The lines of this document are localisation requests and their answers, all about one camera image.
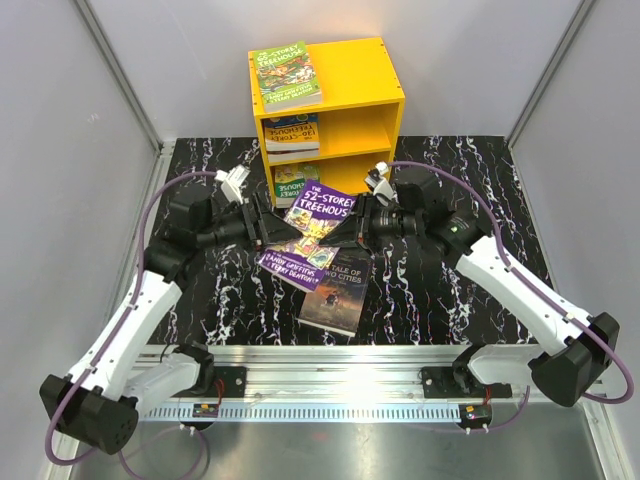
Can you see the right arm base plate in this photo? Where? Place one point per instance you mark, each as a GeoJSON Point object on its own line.
{"type": "Point", "coordinates": [448, 382]}

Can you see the purple 52-storey treehouse book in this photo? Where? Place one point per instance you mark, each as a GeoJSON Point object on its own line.
{"type": "Point", "coordinates": [316, 212]}

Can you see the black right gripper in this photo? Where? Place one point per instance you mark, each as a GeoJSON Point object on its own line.
{"type": "Point", "coordinates": [357, 229]}

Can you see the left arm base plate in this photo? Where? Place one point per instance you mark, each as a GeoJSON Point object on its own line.
{"type": "Point", "coordinates": [201, 410]}

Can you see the yellow wooden shelf cabinet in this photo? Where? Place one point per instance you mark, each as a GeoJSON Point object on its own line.
{"type": "Point", "coordinates": [361, 113]}

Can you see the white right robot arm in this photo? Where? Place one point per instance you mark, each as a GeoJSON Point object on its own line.
{"type": "Point", "coordinates": [573, 348]}

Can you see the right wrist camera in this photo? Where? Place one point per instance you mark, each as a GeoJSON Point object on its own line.
{"type": "Point", "coordinates": [379, 185]}

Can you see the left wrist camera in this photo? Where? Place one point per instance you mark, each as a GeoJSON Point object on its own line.
{"type": "Point", "coordinates": [231, 183]}

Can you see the green treehouse book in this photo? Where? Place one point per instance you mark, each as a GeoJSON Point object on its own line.
{"type": "Point", "coordinates": [290, 179]}

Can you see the yellow 130-storey treehouse book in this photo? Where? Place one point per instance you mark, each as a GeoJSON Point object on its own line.
{"type": "Point", "coordinates": [292, 133]}

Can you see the dark Tale of Two Cities book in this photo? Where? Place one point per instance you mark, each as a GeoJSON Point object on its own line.
{"type": "Point", "coordinates": [336, 304]}

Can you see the lime 65-storey treehouse book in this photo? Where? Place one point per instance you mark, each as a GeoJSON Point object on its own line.
{"type": "Point", "coordinates": [286, 77]}

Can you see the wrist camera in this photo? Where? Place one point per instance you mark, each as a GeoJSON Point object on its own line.
{"type": "Point", "coordinates": [231, 183]}
{"type": "Point", "coordinates": [379, 185]}

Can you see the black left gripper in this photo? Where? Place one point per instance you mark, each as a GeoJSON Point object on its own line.
{"type": "Point", "coordinates": [265, 227]}

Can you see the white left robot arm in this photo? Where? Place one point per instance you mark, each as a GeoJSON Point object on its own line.
{"type": "Point", "coordinates": [98, 402]}

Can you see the white slotted cable duct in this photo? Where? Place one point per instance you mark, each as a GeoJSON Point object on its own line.
{"type": "Point", "coordinates": [230, 412]}

